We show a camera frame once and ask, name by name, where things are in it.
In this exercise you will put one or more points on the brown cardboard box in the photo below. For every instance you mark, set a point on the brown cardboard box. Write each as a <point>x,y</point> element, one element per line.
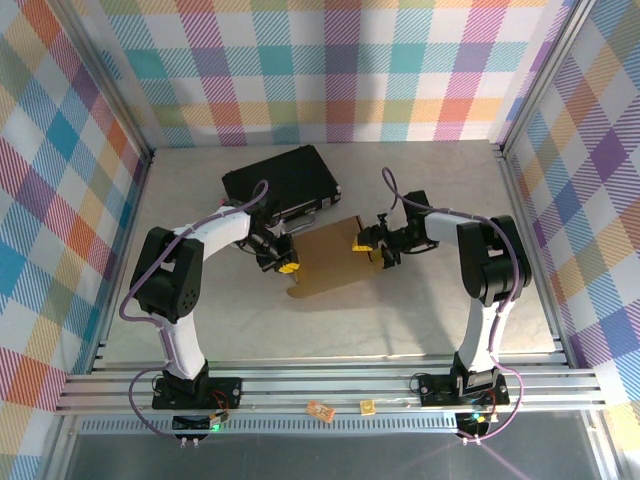
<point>325,255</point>

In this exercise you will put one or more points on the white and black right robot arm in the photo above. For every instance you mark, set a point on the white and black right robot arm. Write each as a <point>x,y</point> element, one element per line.
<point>480,325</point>

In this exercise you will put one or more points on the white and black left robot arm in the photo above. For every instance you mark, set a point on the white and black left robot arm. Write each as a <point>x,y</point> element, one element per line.
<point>220,232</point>

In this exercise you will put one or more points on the orange printed card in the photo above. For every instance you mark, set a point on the orange printed card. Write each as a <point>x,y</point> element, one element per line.
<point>320,411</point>

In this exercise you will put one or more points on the small yellow card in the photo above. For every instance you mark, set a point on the small yellow card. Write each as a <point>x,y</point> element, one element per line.
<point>367,406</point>

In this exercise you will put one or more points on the left controller board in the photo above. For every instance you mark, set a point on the left controller board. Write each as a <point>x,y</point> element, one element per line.
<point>190,424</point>

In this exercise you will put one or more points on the controller board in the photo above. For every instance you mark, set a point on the controller board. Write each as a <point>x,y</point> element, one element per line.
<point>472,422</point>
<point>190,424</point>

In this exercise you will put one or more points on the right controller board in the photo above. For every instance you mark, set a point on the right controller board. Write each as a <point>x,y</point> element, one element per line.
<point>472,422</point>

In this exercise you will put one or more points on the aluminium front rail beam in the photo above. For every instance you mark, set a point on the aluminium front rail beam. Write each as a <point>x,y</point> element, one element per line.
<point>300,385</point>

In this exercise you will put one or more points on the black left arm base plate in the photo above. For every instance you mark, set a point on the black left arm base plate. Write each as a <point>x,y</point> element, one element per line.
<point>225,387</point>

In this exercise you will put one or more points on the aluminium left side rail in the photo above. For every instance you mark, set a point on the aluminium left side rail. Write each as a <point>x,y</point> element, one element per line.
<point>134,220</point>

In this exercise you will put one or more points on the aluminium rail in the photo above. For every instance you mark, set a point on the aluminium rail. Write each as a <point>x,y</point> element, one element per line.
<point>134,220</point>
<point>545,300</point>

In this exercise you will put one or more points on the aluminium right side rail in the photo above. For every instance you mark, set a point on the aluminium right side rail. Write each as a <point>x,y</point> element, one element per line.
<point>545,300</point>

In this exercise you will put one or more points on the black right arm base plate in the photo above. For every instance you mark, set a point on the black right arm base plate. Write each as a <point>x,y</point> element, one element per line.
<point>435,387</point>

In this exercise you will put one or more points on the aluminium right upright post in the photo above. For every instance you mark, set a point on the aluminium right upright post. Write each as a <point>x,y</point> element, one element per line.
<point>545,80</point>

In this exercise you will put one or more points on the aluminium upright post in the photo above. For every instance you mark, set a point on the aluminium upright post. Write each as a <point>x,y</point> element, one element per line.
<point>545,80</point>
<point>115,95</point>

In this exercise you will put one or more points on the aluminium left upright post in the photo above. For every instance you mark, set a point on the aluminium left upright post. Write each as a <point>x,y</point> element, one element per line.
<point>115,95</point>

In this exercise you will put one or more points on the aluminium frame leg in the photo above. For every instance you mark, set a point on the aluminium frame leg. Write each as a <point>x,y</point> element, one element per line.
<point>607,450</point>
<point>55,450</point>

